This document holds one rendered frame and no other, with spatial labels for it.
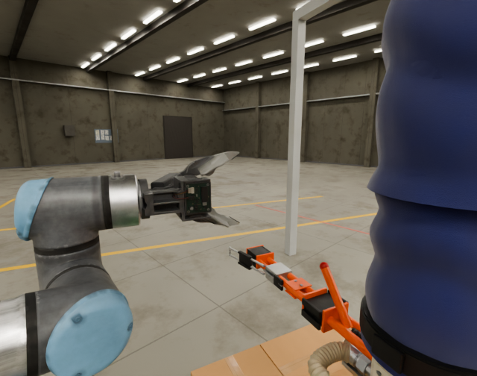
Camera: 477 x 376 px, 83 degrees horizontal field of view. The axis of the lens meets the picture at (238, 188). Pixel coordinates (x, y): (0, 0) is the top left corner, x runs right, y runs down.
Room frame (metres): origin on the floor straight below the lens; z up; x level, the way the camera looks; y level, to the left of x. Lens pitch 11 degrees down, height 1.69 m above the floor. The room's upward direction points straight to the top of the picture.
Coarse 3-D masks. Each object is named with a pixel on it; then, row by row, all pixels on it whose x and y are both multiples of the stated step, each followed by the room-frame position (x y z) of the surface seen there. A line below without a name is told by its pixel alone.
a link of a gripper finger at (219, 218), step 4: (212, 208) 0.53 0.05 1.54; (212, 212) 0.53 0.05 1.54; (216, 212) 0.54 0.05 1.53; (212, 216) 0.50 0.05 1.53; (216, 216) 0.53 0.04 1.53; (220, 216) 0.53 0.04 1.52; (224, 216) 0.54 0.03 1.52; (228, 216) 0.56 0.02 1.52; (212, 220) 0.53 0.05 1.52; (216, 220) 0.50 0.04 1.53; (220, 220) 0.51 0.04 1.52; (224, 220) 0.54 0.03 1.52; (228, 220) 0.54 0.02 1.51; (232, 220) 0.54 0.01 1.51; (216, 224) 0.53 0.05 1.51; (220, 224) 0.53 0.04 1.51; (224, 224) 0.49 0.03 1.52; (228, 224) 0.54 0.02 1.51; (232, 224) 0.54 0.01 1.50; (236, 224) 0.55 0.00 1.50
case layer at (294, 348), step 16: (288, 336) 1.37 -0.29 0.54; (304, 336) 1.37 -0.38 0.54; (320, 336) 1.37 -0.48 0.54; (336, 336) 1.37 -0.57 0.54; (240, 352) 1.26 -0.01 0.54; (256, 352) 1.26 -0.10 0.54; (272, 352) 1.26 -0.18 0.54; (288, 352) 1.26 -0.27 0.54; (304, 352) 1.26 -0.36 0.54; (208, 368) 1.16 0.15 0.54; (224, 368) 1.16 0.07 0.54; (240, 368) 1.16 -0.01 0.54; (256, 368) 1.16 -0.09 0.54; (272, 368) 1.16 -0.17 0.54; (288, 368) 1.16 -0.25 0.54; (304, 368) 1.16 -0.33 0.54; (336, 368) 1.16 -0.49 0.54
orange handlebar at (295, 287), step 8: (264, 264) 0.87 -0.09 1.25; (296, 280) 0.75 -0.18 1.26; (304, 280) 0.76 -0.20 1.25; (288, 288) 0.73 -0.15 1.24; (296, 288) 0.71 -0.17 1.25; (304, 288) 0.72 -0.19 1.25; (296, 296) 0.70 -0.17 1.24; (328, 320) 0.58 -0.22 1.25; (336, 320) 0.58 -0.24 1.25; (352, 320) 0.58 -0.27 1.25; (336, 328) 0.56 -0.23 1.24; (344, 328) 0.55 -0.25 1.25; (352, 328) 0.57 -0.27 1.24; (344, 336) 0.54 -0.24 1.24; (352, 336) 0.52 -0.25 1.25; (352, 344) 0.52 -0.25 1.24; (360, 344) 0.50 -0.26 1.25; (368, 352) 0.48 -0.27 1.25
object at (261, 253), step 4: (248, 248) 0.97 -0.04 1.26; (252, 248) 0.97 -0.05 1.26; (256, 248) 0.97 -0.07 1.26; (260, 248) 0.97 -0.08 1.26; (264, 248) 0.97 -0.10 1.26; (248, 252) 0.96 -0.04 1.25; (252, 252) 0.94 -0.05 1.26; (256, 252) 0.94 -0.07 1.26; (260, 252) 0.93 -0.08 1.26; (264, 252) 0.93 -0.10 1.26; (268, 252) 0.93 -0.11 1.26; (272, 252) 0.93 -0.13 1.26; (252, 256) 0.93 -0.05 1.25; (256, 256) 0.90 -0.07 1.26; (260, 256) 0.91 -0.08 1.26; (264, 256) 0.92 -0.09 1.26; (268, 256) 0.92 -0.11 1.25; (272, 256) 0.93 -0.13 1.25; (256, 260) 0.90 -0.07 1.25; (264, 260) 0.92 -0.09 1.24; (252, 264) 0.93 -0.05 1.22; (256, 264) 0.90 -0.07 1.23; (268, 264) 0.92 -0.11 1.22; (256, 268) 0.90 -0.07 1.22
